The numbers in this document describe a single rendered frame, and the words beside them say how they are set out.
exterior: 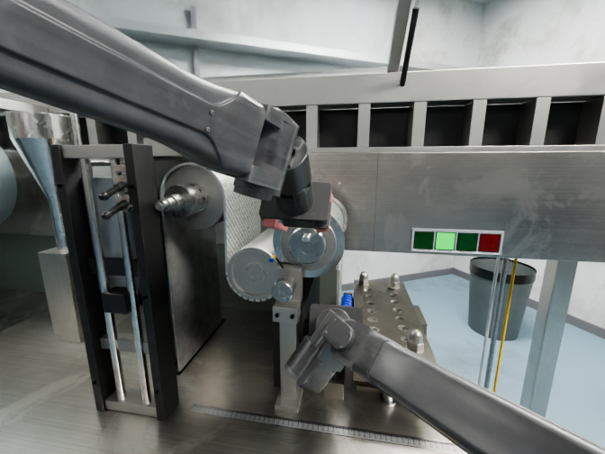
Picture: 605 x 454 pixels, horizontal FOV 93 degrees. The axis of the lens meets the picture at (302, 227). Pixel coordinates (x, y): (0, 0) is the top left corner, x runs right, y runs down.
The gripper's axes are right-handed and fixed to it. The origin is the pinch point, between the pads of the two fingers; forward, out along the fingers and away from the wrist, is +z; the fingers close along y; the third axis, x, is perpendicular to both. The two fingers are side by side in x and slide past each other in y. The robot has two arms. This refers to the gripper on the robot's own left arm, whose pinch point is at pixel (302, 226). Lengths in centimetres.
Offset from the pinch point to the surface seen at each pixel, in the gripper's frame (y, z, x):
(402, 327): 22.3, 29.6, -10.3
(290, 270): -2.8, 9.3, -5.2
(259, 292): -10.4, 16.8, -8.5
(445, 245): 36, 38, 16
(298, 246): -1.6, 7.2, -0.8
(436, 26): 83, 144, 315
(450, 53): 104, 167, 305
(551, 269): 78, 60, 19
